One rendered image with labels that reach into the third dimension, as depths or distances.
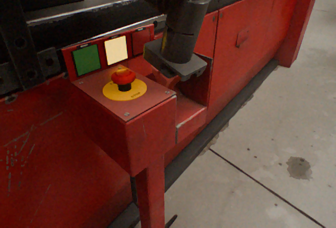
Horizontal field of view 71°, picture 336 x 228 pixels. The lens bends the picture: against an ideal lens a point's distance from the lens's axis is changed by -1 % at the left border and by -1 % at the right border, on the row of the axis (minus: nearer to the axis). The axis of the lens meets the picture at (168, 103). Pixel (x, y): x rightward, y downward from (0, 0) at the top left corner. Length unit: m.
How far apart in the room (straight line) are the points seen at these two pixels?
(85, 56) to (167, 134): 0.20
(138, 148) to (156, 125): 0.05
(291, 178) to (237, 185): 0.28
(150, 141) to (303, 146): 1.29
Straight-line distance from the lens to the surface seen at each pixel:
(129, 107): 0.35
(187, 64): 0.41
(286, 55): 2.48
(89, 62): 0.45
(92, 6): 0.54
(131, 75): 0.38
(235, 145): 1.46
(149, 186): 0.58
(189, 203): 1.17
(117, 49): 0.47
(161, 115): 0.38
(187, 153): 1.29
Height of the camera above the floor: 0.98
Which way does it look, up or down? 35 degrees down
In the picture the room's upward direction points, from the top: straight up
